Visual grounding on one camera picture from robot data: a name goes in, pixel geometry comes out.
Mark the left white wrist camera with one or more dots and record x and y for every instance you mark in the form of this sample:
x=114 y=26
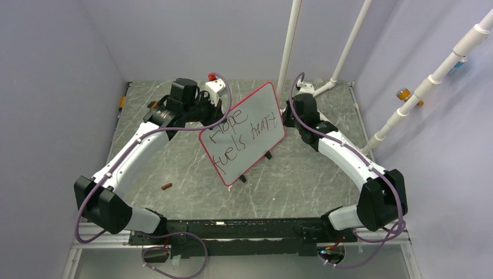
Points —
x=215 y=87

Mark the orange wall knob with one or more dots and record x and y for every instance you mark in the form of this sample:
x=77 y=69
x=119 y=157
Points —
x=404 y=94

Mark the white PVC pipe frame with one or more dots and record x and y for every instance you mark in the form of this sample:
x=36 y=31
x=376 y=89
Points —
x=473 y=38

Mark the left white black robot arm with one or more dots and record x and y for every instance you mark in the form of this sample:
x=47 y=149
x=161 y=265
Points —
x=100 y=197

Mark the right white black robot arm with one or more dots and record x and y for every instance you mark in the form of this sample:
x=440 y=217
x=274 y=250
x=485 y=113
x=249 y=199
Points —
x=382 y=197

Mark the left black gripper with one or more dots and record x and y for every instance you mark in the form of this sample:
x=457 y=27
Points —
x=216 y=113

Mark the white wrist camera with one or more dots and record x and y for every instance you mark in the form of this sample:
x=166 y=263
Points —
x=215 y=87
x=304 y=87

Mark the brown marker cap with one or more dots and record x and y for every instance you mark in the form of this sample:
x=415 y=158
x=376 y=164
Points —
x=165 y=187

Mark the orange-handled tool at edge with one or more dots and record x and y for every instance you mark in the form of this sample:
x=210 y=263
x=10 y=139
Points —
x=121 y=105

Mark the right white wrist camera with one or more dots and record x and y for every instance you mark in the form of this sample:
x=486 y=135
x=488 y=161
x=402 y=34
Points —
x=304 y=87

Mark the red-framed whiteboard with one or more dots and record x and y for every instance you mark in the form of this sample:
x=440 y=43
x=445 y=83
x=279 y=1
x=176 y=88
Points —
x=252 y=129

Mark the blue wall clip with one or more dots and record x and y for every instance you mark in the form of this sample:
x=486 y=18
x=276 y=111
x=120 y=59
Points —
x=460 y=62

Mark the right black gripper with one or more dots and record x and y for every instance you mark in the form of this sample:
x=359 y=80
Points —
x=286 y=121

